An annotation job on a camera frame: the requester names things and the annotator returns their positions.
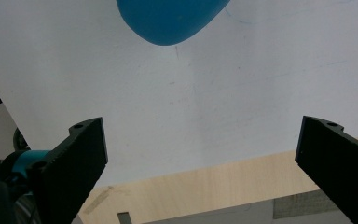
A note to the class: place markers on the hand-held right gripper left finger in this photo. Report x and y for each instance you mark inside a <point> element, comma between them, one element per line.
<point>71,168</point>

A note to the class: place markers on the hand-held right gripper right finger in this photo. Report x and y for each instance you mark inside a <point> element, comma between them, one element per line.
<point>338,165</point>

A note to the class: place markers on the clear tape strip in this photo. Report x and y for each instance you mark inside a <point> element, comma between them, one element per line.
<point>98,200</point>

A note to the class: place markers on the white table sheet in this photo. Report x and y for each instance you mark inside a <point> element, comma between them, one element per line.
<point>199,102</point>

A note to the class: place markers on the blue plastic bowl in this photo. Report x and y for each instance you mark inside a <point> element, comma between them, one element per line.
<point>167,18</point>

